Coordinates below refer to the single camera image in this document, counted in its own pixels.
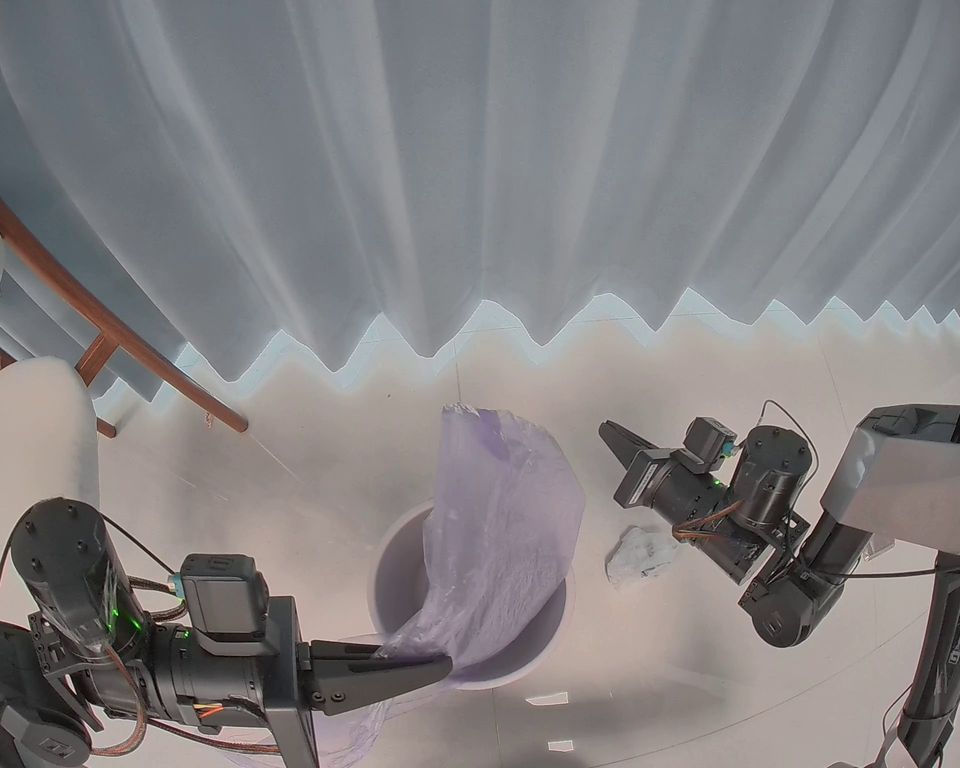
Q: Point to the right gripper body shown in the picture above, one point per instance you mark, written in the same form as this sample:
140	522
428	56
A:
675	487

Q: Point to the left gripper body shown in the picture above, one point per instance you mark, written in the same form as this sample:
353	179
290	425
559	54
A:
232	682

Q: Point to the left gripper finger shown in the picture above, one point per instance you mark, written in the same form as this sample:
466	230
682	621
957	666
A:
360	682
337	651

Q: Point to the purple plastic bag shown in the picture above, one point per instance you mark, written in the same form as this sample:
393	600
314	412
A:
502	525

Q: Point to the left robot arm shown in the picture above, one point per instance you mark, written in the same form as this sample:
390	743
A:
64	555

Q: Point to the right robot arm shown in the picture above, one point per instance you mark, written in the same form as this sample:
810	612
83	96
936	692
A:
870	480

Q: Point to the white trash bin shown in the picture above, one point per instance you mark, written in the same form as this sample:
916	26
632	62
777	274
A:
394	577

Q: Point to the crumpled white printed wrapper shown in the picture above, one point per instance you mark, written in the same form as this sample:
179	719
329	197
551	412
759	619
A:
634	562

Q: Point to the wooden chair white cushions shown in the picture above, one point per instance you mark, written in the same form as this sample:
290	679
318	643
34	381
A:
45	420

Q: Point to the pale blue curtain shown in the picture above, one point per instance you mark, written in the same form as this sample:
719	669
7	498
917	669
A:
480	150

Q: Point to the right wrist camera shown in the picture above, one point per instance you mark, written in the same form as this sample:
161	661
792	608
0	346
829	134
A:
709	439

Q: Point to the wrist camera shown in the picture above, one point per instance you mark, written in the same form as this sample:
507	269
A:
709	439
221	592

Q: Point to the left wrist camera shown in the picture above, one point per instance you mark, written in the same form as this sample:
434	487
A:
221	592

